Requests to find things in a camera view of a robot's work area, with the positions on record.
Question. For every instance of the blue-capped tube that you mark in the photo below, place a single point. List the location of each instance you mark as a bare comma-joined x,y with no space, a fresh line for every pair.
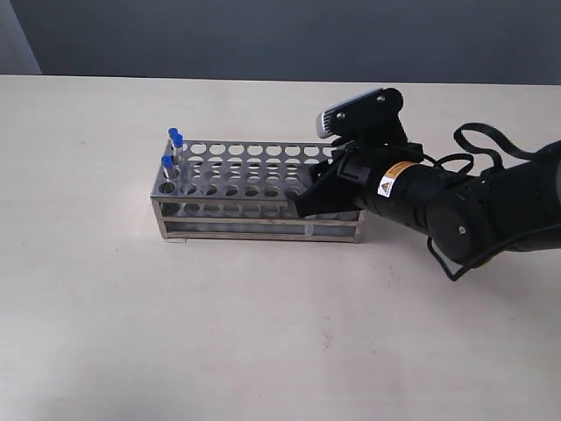
168,169
179,159
309,229
172,134

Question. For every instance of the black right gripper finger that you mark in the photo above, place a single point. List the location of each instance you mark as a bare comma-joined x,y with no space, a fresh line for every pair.
324,177
328,194

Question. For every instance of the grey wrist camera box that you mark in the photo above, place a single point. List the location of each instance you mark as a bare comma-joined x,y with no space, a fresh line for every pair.
364,113

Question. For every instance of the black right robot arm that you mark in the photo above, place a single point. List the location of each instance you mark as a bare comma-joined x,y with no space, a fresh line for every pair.
513,209

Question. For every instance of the stainless steel test tube rack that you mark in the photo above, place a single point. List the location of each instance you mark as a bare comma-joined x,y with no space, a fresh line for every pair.
239,190

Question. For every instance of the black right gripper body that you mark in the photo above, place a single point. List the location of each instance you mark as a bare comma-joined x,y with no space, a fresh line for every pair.
393,182

